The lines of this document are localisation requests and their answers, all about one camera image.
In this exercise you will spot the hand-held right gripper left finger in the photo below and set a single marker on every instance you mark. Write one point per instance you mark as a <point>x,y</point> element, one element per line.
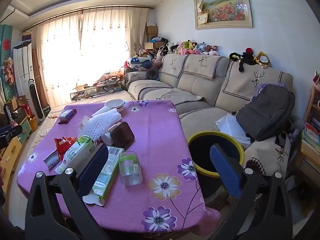
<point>93,170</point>

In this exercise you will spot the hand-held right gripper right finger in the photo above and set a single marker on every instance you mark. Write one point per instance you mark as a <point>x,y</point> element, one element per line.
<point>225,170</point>

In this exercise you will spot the black yellow-rimmed trash bin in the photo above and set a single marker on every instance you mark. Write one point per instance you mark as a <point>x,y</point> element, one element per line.
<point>207,155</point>

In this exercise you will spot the red snack packet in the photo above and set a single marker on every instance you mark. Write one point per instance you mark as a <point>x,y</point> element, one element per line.
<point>65,143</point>

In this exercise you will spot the green white carton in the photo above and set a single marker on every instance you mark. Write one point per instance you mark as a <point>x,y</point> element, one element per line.
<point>107,172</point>

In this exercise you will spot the yellow green tv cabinet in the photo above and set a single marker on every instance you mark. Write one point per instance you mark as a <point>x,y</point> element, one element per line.
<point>12,150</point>

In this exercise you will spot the white green milk bottle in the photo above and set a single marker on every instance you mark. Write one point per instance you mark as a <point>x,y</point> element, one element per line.
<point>75,152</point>

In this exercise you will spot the boxes on tv cabinet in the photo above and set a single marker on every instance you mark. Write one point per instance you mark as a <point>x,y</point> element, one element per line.
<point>17,107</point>

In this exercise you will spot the white plastic jar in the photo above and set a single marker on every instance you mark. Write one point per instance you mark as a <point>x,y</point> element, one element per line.
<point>107,137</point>

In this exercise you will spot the clear plastic jar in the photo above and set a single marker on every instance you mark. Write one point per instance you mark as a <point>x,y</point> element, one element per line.
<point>130,168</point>

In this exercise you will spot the black white tower fan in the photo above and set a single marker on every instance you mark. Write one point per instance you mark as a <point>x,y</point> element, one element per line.
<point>35,100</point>

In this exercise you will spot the white papers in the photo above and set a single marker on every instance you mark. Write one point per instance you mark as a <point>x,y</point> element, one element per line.
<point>230,127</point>

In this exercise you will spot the silver foil packet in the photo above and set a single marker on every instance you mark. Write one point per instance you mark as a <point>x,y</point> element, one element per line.
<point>51,160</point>

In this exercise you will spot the brown plastic box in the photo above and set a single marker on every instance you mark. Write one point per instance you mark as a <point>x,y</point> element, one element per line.
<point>122,136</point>

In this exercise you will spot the white foam net sleeve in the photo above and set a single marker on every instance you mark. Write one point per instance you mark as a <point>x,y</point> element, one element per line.
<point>100,125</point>

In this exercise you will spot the tissue pack on red tray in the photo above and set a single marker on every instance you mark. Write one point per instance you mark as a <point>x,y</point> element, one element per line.
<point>65,122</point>

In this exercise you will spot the white paper cup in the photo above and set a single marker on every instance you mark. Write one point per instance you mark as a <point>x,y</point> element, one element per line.
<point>101,111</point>

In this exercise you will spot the blue white tissue pack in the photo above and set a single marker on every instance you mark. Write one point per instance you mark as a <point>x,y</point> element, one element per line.
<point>67,114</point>

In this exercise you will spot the hanging flower decoration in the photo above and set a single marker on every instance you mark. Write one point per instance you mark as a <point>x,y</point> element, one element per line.
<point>7,70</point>

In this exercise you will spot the white bowl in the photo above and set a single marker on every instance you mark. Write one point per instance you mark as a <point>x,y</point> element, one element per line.
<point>115,103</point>

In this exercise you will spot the purple floral tablecloth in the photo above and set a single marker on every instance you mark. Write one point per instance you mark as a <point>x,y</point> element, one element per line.
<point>155,135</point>

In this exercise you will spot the white standing air conditioner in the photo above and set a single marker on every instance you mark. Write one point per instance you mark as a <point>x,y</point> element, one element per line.
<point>23,62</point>

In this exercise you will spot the grey backpack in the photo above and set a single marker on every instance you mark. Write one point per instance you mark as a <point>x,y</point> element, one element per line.
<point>267,110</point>

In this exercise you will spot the pile of books and clutter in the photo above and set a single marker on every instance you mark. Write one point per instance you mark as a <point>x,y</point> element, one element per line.
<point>105,85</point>

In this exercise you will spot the beige sofa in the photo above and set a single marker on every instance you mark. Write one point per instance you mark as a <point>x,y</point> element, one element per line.
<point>197,80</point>

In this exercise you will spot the wooden shelf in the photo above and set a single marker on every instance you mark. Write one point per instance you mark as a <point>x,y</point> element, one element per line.
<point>312,120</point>

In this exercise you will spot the cream sheer curtain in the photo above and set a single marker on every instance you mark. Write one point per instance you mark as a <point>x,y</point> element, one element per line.
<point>87,55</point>

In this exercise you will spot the star patterned suitcase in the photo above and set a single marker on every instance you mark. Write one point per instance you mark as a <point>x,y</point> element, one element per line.
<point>136,62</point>

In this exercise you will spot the black red plush toy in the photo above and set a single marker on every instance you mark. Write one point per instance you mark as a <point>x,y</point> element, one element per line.
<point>246,56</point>

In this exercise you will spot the yellow plush toy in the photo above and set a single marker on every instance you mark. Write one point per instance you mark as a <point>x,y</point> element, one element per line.
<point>262,60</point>

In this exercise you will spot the row of plush toys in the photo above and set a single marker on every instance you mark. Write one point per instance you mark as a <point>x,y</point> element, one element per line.
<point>190,46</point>

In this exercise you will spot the stack of cardboard boxes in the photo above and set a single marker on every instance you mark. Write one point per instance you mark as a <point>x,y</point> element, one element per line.
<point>151,33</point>

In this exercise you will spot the framed flower painting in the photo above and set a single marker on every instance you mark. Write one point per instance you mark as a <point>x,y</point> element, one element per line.
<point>221,5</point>

